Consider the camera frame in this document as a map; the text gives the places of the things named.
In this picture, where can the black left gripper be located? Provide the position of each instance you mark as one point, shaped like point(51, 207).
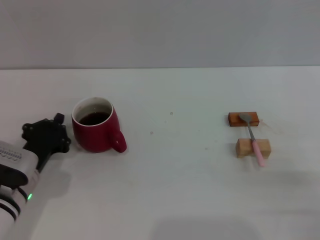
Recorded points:
point(42, 136)

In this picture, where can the red ceramic coffee cup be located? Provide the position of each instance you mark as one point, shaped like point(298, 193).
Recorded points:
point(95, 137)

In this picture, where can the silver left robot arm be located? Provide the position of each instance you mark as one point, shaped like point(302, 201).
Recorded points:
point(15, 162)

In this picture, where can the dark brown wooden block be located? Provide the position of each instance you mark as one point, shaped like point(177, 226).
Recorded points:
point(233, 120)

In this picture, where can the light wooden notched block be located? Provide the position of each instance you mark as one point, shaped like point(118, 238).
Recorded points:
point(243, 149)

